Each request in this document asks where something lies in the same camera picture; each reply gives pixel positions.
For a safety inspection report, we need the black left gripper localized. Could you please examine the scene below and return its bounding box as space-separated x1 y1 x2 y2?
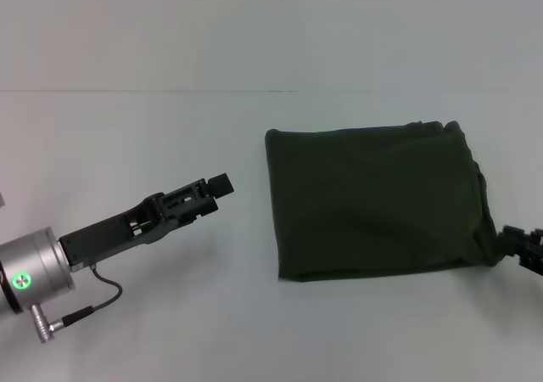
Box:
58 171 236 273

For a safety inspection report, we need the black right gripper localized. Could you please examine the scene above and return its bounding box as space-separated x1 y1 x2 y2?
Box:
500 224 543 278

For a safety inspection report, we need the dark green t-shirt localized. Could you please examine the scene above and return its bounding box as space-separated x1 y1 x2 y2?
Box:
264 120 504 282

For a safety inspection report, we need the black left cable metal plug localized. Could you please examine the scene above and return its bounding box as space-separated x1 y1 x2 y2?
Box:
28 262 124 345

